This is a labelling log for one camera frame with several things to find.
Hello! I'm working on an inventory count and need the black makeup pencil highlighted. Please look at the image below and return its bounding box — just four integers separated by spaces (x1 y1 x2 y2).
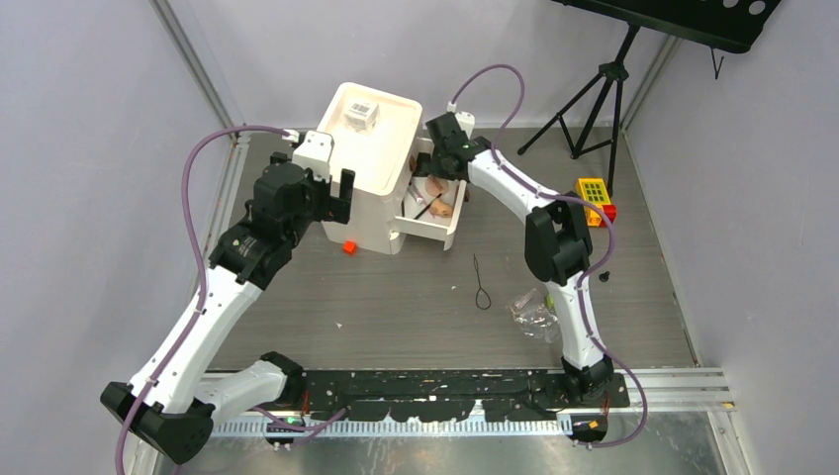
414 193 443 221

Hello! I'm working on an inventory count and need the white small cream tube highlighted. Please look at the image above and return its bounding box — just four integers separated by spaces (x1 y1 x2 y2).
408 184 425 205

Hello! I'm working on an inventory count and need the beige makeup sponge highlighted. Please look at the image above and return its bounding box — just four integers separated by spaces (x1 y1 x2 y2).
429 200 453 218

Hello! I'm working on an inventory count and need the white drawer organizer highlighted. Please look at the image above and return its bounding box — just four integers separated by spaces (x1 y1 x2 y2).
312 82 466 255

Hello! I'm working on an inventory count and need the white barcode box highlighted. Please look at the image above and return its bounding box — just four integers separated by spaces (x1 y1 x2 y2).
343 100 380 135

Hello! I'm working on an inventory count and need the black hair loop tool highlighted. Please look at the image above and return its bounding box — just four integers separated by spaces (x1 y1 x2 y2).
473 254 492 311

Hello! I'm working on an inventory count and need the clear plastic bag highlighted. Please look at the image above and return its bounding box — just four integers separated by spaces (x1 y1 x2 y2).
507 288 560 343

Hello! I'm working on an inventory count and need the pink powder puff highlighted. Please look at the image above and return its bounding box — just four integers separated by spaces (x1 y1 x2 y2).
424 177 449 197

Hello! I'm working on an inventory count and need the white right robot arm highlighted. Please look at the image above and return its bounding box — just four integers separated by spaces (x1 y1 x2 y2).
417 112 613 407

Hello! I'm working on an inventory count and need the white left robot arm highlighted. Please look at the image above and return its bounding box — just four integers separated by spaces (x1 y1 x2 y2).
100 152 355 465

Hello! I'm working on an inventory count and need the small orange red cube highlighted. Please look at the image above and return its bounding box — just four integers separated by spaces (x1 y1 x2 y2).
342 240 357 255

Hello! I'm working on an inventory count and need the yellow toy block house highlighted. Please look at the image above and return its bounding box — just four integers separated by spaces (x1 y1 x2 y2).
575 177 612 228

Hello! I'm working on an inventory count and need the red toy block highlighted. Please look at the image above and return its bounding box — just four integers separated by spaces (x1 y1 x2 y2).
602 204 617 224

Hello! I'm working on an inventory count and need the black tripod stand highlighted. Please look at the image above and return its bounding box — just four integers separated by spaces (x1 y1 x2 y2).
515 23 642 198

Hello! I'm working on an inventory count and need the black music stand tray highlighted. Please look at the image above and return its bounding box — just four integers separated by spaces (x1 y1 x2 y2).
562 0 781 54

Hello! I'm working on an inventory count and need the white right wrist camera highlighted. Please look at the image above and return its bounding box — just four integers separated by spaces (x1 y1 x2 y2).
446 102 475 136

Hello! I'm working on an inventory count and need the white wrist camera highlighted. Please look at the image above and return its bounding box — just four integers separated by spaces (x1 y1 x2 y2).
446 102 475 136
283 129 333 181

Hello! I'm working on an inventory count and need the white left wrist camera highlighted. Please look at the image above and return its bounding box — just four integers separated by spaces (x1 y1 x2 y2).
283 129 333 181

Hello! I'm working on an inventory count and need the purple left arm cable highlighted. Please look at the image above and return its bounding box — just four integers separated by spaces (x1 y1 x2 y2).
114 126 348 475

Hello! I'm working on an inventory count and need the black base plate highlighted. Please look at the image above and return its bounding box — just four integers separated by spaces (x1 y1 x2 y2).
238 368 632 425

